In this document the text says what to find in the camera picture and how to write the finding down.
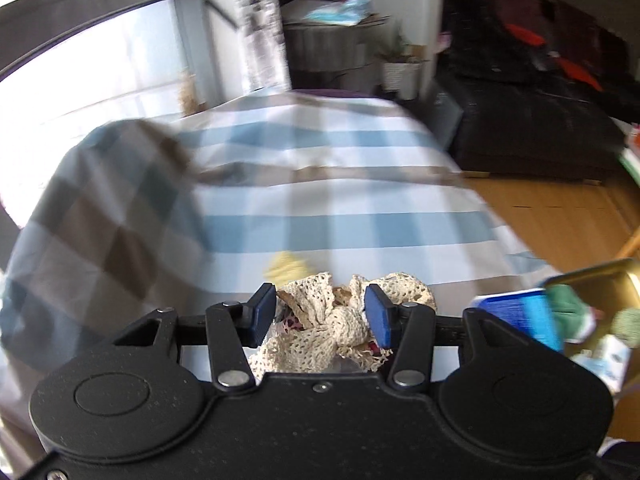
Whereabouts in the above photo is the round silver side table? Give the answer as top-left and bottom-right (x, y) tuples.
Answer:
(282, 0), (393, 73)

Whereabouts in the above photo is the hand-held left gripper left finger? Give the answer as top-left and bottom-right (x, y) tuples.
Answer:
(112, 282), (277, 391)

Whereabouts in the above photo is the blue tissue pack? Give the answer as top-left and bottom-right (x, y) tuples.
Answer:
(472, 287), (566, 353)

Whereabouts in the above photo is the light blue cloth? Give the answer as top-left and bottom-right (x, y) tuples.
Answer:
(570, 335), (633, 393)

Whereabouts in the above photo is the potted plant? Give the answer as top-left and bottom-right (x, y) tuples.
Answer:
(375, 22), (431, 101)

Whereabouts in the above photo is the checked blanket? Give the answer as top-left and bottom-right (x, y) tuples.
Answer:
(0, 89), (551, 411)

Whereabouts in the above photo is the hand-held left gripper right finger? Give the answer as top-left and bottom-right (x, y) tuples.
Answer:
(364, 284), (506, 391)

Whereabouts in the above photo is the green knitted ball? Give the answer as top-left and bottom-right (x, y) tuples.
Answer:
(612, 307), (640, 348)

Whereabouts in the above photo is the red cushion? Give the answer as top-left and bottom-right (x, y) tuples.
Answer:
(557, 57), (601, 91)
(505, 22), (546, 46)

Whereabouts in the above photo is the black leather sofa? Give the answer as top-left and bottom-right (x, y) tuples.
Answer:
(435, 0), (628, 181)

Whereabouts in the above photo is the window frame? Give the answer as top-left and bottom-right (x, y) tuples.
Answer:
(0, 0), (201, 76)

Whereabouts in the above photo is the teal metal tray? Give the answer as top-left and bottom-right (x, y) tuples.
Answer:
(542, 259), (640, 391)

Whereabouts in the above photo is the patterned curtain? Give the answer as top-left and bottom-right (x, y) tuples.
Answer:
(235, 0), (293, 93)

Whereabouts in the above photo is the light blue plastic bag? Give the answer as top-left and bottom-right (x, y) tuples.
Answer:
(305, 0), (373, 26)

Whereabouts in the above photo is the yellow fuzzy cloth roll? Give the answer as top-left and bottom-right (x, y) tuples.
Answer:
(263, 252), (311, 286)

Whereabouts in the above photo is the cream crochet cloth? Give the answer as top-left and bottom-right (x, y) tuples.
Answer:
(247, 271), (438, 375)

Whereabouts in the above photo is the green plush cloth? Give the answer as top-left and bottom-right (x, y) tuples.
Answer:
(547, 284), (598, 343)

